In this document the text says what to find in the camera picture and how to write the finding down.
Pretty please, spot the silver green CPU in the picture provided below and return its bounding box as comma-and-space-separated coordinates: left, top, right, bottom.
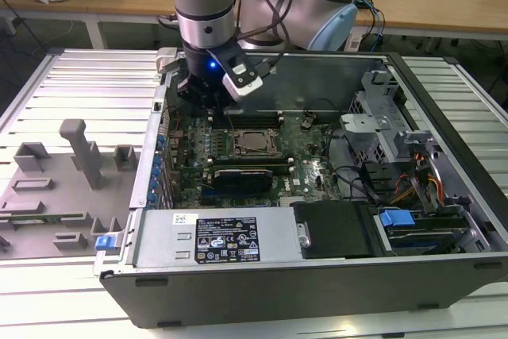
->
241, 133, 267, 152

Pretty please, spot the black gray PC case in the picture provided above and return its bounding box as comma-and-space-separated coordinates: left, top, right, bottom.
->
93, 51, 508, 330

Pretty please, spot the blue disk carrier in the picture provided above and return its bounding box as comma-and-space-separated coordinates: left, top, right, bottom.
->
377, 208, 465, 256

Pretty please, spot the silver metal drive cage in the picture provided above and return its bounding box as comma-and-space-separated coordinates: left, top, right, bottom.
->
340, 71, 406, 164

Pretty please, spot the gray parts rack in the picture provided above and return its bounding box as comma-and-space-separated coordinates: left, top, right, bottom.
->
0, 118, 140, 261

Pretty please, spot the black graphics card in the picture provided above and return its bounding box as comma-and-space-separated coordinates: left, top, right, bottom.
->
212, 168, 275, 198

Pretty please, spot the black disk bay cover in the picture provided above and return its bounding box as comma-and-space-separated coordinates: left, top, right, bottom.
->
291, 200, 384, 260

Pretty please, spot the gray case latch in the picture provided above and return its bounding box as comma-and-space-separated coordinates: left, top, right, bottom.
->
156, 47, 180, 75

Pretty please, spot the metal socket cover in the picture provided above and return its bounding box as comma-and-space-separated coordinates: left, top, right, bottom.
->
233, 129, 280, 156

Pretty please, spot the black cable bundle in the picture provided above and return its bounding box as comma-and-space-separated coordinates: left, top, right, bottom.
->
327, 160, 400, 203

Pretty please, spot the metal locking lever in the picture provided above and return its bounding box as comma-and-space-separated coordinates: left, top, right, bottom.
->
237, 143, 276, 156
225, 112, 241, 145

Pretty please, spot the green RAM stick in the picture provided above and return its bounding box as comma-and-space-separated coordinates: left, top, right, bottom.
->
208, 158, 295, 176
6, 214, 67, 224

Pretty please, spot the blue plastic latch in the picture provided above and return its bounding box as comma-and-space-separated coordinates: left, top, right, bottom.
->
95, 235, 121, 252

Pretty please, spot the orange yellow wire bundle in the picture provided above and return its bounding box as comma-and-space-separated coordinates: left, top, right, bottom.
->
391, 152, 444, 207

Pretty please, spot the silver power supply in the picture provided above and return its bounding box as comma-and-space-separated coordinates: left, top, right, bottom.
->
133, 208, 307, 268

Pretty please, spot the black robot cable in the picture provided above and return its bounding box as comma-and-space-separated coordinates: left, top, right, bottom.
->
237, 0, 297, 78

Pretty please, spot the gray metal disk bay frame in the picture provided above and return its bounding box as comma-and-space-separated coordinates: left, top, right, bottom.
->
394, 129, 491, 255

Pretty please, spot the blue cable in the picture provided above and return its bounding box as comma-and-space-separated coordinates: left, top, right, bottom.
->
356, 0, 387, 48

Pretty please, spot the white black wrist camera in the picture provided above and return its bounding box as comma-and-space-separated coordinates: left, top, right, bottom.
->
206, 48, 265, 104

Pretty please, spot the green motherboard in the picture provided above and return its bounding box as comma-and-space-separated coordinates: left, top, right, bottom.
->
170, 110, 346, 210

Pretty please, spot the wooden desk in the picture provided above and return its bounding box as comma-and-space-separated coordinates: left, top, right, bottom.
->
0, 0, 508, 52

